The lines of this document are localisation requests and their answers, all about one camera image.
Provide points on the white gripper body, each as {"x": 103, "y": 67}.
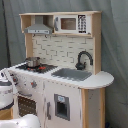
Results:
{"x": 5, "y": 75}

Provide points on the small metal toy pot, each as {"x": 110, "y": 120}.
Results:
{"x": 32, "y": 61}

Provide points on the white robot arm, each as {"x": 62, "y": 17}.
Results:
{"x": 7, "y": 90}

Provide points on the wooden toy kitchen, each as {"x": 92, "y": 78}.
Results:
{"x": 86, "y": 98}

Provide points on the left red stove knob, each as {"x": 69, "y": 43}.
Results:
{"x": 15, "y": 79}

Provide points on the red stove knob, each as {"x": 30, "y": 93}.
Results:
{"x": 15, "y": 79}
{"x": 33, "y": 84}

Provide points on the right red stove knob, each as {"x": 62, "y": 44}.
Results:
{"x": 33, "y": 84}

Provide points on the toy oven door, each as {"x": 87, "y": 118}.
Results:
{"x": 24, "y": 112}

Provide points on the black toy stovetop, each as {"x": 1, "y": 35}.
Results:
{"x": 41, "y": 68}

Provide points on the grey range hood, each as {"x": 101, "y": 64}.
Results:
{"x": 38, "y": 27}

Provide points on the grey ice dispenser panel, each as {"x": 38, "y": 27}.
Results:
{"x": 62, "y": 107}

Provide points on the grey toy sink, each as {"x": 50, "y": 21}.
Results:
{"x": 72, "y": 74}

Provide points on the black toy faucet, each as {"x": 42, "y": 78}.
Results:
{"x": 81, "y": 64}

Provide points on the white toy microwave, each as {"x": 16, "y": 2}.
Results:
{"x": 74, "y": 24}

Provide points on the grey backdrop curtain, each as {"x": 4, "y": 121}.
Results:
{"x": 114, "y": 43}

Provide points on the grey cabinet door handle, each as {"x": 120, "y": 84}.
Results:
{"x": 48, "y": 111}

